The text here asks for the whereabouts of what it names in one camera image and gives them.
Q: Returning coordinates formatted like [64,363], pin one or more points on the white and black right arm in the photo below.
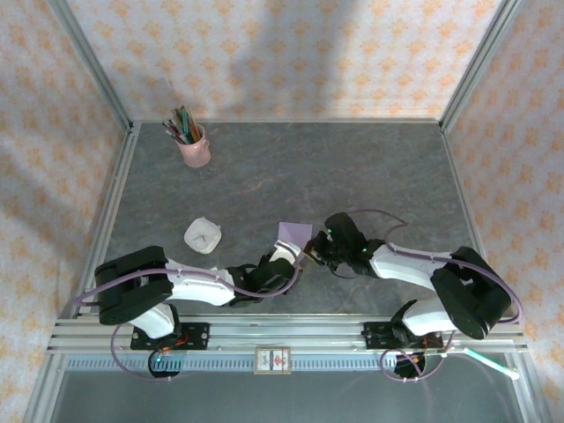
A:
[471,295]

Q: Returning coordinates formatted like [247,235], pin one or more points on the aluminium frame post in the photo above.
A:
[479,66]
[92,66]

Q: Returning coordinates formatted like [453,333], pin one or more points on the red striped pencil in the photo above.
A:
[172,132]

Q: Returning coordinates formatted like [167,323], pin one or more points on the pink cup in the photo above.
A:
[196,152]

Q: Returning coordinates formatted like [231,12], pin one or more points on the thin aluminium cross rail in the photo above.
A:
[286,120]

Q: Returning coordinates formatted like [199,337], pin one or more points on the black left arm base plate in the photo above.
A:
[194,335]

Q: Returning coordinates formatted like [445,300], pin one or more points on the dark coloured pencil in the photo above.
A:
[178,125]

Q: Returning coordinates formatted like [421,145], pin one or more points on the label tag on rail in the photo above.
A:
[273,361]

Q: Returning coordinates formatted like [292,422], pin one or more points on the aluminium mounting rail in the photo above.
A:
[286,335]

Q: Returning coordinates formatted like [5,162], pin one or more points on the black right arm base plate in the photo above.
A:
[374,335]

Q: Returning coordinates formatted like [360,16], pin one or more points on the lilac paper sheet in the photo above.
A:
[295,233]

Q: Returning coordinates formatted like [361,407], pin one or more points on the green and white stick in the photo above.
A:
[489,362]

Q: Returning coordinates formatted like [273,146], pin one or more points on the teal coloured pencil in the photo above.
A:
[190,130]

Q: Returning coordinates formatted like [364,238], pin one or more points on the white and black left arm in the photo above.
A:
[132,286]

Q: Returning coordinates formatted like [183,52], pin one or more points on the aluminium side rail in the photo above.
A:
[108,220]
[469,220]

